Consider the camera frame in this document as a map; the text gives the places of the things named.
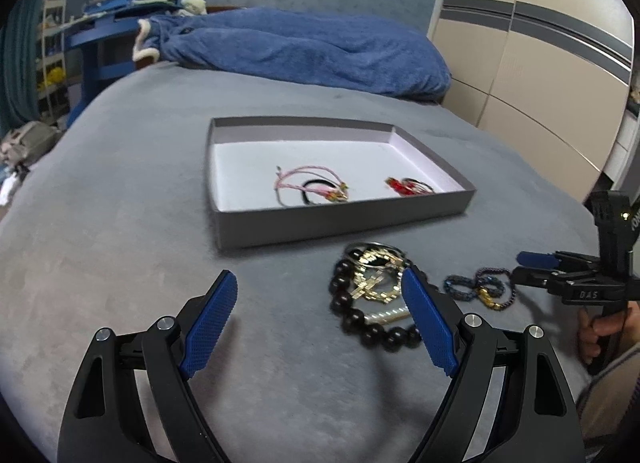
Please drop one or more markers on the beige wardrobe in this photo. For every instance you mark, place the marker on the beige wardrobe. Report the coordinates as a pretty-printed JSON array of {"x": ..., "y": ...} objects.
[{"x": 549, "y": 78}]

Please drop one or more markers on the white plush toy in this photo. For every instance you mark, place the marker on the white plush toy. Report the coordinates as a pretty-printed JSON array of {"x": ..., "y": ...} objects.
[{"x": 193, "y": 7}]

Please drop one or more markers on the pearl hair barrette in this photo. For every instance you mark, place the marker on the pearl hair barrette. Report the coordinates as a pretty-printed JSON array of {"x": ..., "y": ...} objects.
[{"x": 387, "y": 316}]

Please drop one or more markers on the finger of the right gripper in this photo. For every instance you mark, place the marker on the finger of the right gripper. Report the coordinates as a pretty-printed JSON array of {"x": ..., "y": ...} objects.
[
  {"x": 537, "y": 260},
  {"x": 535, "y": 277}
]

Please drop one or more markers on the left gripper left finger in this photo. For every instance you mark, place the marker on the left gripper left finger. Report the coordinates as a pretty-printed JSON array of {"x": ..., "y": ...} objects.
[{"x": 202, "y": 320}]

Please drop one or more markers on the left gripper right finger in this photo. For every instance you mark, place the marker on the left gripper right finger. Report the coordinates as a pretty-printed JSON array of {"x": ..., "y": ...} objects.
[{"x": 436, "y": 316}]

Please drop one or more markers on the teal curtain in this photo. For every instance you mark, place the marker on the teal curtain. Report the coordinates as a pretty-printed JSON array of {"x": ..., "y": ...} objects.
[{"x": 19, "y": 99}]

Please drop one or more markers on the grey bag on floor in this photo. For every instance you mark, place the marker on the grey bag on floor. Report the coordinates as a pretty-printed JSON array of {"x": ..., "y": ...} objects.
[{"x": 29, "y": 143}]

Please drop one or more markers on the grey bed cover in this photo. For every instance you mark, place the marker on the grey bed cover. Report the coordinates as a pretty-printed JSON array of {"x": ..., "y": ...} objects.
[{"x": 111, "y": 229}]

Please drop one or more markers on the right hand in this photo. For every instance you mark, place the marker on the right hand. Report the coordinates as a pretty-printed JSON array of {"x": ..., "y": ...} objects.
[{"x": 590, "y": 330}]

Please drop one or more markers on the blue desk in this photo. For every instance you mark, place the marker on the blue desk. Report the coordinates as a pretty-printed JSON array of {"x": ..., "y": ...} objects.
[{"x": 113, "y": 21}]

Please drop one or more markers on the grey cardboard tray box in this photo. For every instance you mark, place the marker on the grey cardboard tray box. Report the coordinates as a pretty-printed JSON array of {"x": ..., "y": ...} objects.
[{"x": 280, "y": 179}]

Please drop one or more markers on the blue fleece blanket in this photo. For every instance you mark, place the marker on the blue fleece blanket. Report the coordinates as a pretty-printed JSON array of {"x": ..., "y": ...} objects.
[{"x": 355, "y": 52}]

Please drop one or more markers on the white shelf rack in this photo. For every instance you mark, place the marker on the white shelf rack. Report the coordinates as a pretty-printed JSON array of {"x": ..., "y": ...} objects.
[{"x": 51, "y": 76}]

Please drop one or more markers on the gold round hair clip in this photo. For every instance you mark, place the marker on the gold round hair clip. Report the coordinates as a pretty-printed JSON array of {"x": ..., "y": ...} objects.
[{"x": 377, "y": 273}]

